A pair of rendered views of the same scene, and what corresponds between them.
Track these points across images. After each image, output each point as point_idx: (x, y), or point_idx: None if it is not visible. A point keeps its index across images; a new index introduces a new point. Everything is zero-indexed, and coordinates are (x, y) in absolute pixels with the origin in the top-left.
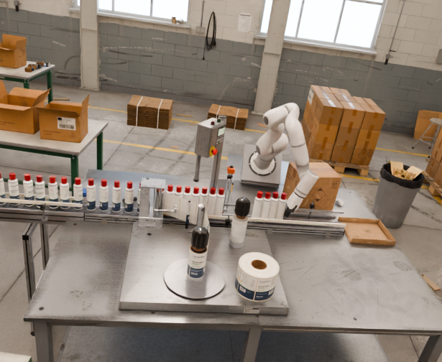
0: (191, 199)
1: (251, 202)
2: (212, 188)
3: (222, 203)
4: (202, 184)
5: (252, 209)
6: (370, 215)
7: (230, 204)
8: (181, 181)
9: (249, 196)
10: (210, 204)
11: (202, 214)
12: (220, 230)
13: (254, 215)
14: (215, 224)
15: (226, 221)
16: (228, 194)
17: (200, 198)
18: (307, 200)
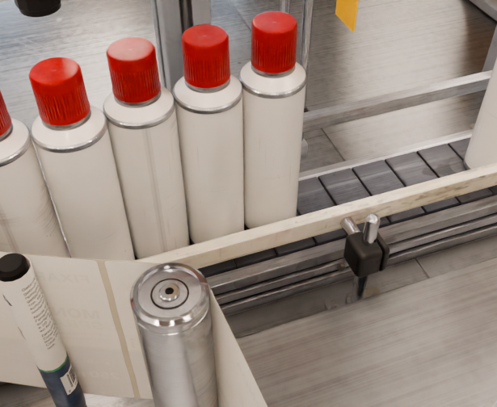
0: (48, 177)
1: (371, 51)
2: (197, 39)
3: (297, 135)
4: (103, 18)
5: (397, 86)
6: None
7: (333, 114)
8: None
9: (338, 22)
10: (215, 166)
11: (199, 368)
12: (342, 344)
13: None
14: (271, 279)
15: (365, 260)
16: (306, 46)
17: (124, 148)
18: None
